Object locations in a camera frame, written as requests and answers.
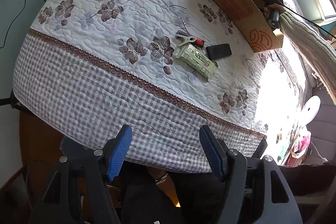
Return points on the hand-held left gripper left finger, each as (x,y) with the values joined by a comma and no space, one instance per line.
(119,153)

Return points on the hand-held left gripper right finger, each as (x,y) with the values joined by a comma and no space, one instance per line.
(211,153)

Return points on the printed cardboard box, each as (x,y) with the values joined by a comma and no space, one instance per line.
(236,11)

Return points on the person's right forearm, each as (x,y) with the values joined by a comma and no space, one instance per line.
(307,43)

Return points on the quilted floral desktop cloth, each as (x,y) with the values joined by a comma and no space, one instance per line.
(105,56)

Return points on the person's right hand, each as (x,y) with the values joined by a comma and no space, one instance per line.
(271,8)

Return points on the black flat panel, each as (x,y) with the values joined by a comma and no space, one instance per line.
(261,149)

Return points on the black phone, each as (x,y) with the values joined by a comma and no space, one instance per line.
(218,51)

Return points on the red and black lighter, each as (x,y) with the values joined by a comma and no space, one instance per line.
(199,42)

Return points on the white plastic clip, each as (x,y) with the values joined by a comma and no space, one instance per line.
(187,39)

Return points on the green white snack packet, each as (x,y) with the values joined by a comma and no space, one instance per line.
(197,60)

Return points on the pink cloth bag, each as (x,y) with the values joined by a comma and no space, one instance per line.
(303,142)

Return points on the white round lamp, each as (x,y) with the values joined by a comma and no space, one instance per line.
(311,111)

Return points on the grey upholstered chair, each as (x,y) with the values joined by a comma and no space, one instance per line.
(325,129)

